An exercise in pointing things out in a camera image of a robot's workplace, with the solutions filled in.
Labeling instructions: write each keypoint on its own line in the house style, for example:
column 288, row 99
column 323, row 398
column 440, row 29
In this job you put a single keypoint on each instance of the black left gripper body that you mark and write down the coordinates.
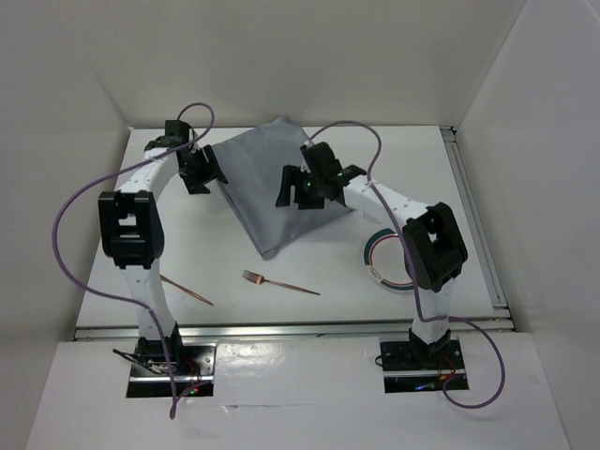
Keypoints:
column 196, row 171

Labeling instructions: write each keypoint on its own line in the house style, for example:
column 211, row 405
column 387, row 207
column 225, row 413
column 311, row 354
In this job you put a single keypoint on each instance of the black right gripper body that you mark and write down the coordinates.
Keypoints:
column 308, row 191

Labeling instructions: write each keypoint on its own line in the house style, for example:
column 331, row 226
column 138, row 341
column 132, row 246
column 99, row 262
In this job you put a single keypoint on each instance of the grey cloth placemat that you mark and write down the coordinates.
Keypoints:
column 252, row 162

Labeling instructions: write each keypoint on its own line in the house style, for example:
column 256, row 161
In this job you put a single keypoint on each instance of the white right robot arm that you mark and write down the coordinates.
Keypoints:
column 433, row 246

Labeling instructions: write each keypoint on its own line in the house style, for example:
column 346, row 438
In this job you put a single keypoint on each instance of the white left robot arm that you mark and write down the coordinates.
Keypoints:
column 132, row 234

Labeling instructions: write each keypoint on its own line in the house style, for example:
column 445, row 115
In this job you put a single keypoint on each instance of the white plate green red rim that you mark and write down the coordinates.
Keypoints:
column 383, row 258

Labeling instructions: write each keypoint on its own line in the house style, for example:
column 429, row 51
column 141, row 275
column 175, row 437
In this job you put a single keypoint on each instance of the copper fork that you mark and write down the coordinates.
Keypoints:
column 259, row 279

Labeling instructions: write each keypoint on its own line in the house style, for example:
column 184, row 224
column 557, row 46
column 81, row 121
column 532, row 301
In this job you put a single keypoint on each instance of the copper knife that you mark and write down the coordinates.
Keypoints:
column 186, row 290

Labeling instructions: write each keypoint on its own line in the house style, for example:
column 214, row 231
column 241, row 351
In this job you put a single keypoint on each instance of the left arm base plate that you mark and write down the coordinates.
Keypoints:
column 193, row 376

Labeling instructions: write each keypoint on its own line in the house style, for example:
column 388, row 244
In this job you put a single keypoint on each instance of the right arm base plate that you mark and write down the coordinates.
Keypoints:
column 403, row 372

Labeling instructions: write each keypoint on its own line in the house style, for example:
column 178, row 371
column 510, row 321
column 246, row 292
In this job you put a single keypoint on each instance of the aluminium right side rail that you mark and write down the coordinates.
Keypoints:
column 494, row 286

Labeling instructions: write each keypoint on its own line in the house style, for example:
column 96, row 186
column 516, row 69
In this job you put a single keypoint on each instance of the aluminium rail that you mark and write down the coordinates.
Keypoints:
column 294, row 330
column 494, row 286

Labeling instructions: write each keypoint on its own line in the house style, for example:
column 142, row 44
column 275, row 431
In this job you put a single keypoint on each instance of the aluminium front rail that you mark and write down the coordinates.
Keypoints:
column 294, row 330

